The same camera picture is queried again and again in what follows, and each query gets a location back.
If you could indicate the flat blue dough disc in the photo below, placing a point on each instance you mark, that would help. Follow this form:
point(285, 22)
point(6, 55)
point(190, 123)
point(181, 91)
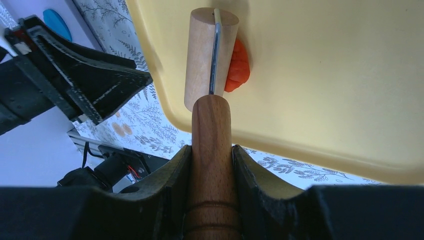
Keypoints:
point(56, 23)

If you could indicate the wooden dough roller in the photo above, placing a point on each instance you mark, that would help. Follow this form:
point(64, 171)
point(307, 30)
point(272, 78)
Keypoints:
point(212, 211)

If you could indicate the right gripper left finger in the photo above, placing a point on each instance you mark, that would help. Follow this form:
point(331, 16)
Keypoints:
point(151, 209)

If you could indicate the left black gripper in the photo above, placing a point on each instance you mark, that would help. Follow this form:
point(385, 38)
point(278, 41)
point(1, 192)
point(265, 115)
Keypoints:
point(46, 71)

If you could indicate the red dough ball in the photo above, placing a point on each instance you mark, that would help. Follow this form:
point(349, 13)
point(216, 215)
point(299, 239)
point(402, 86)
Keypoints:
point(239, 68)

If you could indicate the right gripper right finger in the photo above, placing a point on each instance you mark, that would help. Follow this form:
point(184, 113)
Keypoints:
point(272, 209)

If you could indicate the yellow tray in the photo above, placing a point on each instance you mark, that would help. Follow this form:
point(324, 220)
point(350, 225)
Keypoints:
point(334, 83)

